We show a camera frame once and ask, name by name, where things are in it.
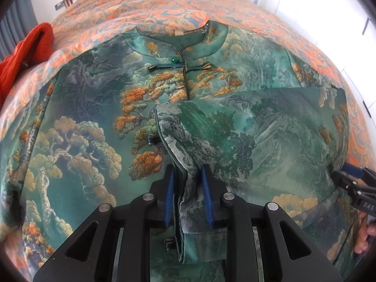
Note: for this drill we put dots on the blue-grey curtain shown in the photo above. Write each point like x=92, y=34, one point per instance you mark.
x=20, y=14

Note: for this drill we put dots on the green landscape print jacket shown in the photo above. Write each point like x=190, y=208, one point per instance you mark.
x=88, y=123

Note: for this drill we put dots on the dark wall socket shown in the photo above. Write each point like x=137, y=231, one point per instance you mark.
x=58, y=5

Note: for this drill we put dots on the person's right hand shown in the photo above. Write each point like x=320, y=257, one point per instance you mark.
x=365, y=236

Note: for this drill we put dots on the orange floral bedspread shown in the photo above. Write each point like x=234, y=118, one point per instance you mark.
x=176, y=3

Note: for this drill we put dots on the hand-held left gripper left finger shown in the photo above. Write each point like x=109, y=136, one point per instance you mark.
x=169, y=202

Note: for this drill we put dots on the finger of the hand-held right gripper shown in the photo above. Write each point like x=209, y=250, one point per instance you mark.
x=342, y=180
x=354, y=170

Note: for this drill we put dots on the red knit sweater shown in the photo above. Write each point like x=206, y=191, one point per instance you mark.
x=26, y=53

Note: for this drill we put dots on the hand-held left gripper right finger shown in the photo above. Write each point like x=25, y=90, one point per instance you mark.
x=207, y=202

